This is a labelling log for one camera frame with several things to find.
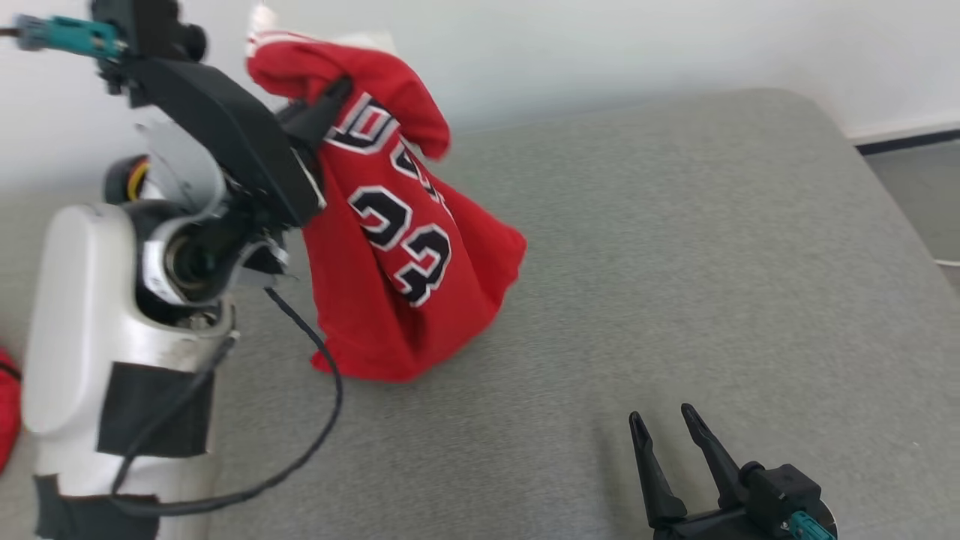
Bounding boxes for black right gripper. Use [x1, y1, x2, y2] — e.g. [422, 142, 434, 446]
[628, 403, 797, 540]

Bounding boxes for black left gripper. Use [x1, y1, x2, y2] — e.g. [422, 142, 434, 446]
[120, 58, 354, 230]

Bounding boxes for red jersey with white trim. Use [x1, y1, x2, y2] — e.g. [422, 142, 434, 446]
[246, 6, 527, 383]

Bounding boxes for red shorts with white stripe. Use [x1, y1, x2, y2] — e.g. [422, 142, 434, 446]
[0, 347, 22, 475]

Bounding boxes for right camera cable teal plug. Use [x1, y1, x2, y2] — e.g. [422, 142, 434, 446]
[786, 512, 827, 540]

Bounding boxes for camera cable teal plug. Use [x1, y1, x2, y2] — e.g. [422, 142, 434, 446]
[0, 13, 127, 59]
[786, 512, 827, 540]

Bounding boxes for left camera cable teal plug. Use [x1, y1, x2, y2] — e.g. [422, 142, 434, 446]
[0, 13, 127, 59]

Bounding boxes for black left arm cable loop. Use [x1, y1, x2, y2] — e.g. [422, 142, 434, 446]
[111, 287, 345, 518]

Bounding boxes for black white wall baseboard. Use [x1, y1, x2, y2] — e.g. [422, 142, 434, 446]
[846, 112, 960, 156]

